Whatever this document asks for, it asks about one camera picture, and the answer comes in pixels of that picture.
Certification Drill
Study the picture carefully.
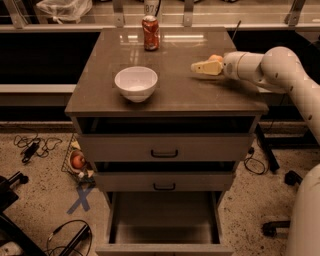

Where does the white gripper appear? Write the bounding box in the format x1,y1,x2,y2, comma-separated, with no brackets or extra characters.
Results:
191,51,247,80

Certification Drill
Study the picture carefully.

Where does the orange fruit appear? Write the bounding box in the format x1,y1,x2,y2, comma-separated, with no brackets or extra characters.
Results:
208,54,223,62

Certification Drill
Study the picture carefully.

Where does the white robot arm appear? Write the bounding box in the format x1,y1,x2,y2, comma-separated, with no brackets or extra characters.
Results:
191,47,320,256

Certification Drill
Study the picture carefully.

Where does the grey drawer cabinet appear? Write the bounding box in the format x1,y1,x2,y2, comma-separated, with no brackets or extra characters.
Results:
64,27,270,256

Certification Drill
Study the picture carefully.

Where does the open bottom drawer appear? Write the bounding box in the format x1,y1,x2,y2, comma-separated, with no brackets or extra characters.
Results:
96,192,233,256

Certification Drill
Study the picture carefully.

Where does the red soda can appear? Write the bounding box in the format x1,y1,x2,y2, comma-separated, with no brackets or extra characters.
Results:
142,15,159,51

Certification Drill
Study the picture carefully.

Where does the white ceramic bowl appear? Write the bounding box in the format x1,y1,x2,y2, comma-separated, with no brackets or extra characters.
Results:
114,66,158,103

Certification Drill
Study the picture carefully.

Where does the white plastic bag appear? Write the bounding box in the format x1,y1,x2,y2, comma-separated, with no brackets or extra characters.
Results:
36,0,93,24

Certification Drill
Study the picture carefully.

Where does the red apple in basket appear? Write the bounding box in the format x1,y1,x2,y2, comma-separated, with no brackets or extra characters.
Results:
71,155,86,169

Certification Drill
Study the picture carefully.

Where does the black office chair base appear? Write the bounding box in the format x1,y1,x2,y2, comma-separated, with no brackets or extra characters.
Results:
262,170,302,237

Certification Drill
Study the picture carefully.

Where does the blue tape cross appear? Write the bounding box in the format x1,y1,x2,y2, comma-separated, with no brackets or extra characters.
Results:
67,184,94,215

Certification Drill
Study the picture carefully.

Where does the black stand bottom left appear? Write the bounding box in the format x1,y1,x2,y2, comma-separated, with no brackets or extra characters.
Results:
0,172,46,256

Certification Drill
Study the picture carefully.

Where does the black cable loop right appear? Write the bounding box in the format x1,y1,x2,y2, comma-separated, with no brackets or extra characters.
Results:
243,146,270,176

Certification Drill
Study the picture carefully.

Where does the middle drawer with handle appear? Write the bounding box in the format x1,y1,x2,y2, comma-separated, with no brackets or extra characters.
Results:
94,172,234,192

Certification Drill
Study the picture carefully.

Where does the drawer with handle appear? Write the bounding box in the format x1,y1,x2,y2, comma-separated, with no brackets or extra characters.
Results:
94,172,234,192
78,134,253,162

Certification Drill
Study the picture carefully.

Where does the top drawer with handle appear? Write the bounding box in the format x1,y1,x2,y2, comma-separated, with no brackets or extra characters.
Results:
78,134,253,162

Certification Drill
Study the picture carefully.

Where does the black wire basket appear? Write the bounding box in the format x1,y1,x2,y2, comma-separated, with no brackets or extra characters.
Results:
61,134,94,184

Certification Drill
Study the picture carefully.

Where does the black power adapter cable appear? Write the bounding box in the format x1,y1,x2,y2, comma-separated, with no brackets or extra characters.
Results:
13,128,64,164

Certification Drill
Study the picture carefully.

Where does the black cable bottom left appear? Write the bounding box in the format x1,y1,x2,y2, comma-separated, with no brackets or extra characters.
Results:
45,219,94,256

